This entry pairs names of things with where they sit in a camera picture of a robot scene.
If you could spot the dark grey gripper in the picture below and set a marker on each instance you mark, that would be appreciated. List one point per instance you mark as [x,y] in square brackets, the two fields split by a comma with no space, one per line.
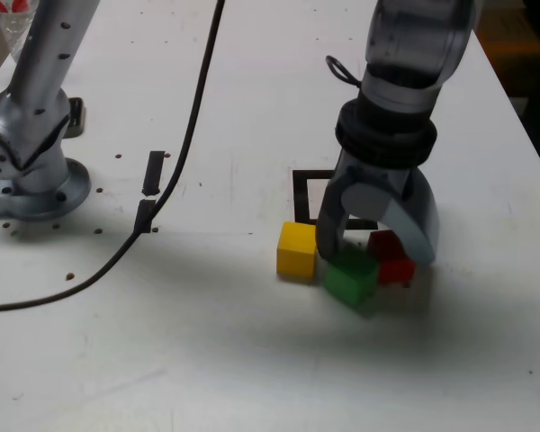
[378,173]

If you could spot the clear plastic bottle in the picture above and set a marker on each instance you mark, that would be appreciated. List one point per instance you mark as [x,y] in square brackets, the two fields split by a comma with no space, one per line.
[15,27]

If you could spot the black tape square outline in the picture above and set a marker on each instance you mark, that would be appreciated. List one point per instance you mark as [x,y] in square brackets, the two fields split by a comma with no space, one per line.
[299,198]

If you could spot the black tape strip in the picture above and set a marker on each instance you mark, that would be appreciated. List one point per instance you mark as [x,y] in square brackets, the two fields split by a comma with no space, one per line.
[153,175]

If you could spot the dark rectangular tray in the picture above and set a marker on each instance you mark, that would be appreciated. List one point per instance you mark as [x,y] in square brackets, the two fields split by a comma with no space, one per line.
[77,117]

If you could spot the green cube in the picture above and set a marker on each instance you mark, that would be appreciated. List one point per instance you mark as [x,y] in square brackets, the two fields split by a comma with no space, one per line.
[351,279]

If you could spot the red cube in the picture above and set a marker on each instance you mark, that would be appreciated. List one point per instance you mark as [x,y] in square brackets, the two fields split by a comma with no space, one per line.
[393,270]

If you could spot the yellow cube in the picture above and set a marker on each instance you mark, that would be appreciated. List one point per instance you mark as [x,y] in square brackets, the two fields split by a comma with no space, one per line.
[297,252]

